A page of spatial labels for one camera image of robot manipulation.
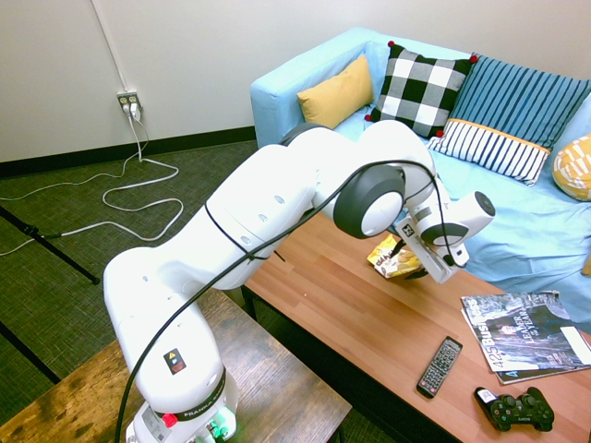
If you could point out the white power plug adapter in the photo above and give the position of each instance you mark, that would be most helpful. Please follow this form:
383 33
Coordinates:
134 112

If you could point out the small black labelled device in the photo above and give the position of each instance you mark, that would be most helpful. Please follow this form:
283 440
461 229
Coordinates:
485 398

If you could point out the yellow baked chips bag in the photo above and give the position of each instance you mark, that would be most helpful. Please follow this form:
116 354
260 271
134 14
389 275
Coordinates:
392 263

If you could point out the magazine beneath business magazine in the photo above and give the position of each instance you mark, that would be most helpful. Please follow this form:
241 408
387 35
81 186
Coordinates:
545 375

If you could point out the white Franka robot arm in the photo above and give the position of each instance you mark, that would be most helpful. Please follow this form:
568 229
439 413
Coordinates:
258 203

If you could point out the black game controller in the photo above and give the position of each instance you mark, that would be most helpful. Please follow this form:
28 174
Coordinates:
522 410

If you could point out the light blue sofa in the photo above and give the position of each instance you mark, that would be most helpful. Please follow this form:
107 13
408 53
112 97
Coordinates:
517 217

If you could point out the black TV remote control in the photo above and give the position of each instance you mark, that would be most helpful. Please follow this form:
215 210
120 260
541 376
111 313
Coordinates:
438 367

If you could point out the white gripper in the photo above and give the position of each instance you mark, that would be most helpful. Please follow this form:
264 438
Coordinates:
438 265

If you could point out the black white checked pillow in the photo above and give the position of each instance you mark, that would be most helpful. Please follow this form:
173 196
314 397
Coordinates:
415 92

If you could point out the white wall power outlet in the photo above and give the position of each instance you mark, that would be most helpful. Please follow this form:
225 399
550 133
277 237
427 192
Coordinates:
124 98

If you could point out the black tripod leg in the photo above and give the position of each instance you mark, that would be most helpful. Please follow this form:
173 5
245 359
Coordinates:
55 249

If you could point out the plain yellow pillow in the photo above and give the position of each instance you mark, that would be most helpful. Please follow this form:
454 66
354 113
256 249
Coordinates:
337 97

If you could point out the yellow white patterned pillow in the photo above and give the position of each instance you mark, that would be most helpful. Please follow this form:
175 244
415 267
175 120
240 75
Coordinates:
575 168

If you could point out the business magazine with dark cover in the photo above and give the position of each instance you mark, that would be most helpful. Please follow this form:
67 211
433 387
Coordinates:
522 332

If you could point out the dark wooden robot stand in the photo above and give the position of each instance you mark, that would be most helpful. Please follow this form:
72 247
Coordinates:
286 383

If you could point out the blue striped pillow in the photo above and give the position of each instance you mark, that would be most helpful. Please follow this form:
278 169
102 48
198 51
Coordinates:
517 101

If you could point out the white navy striped pillow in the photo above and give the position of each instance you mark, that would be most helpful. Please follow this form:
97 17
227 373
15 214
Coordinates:
494 150

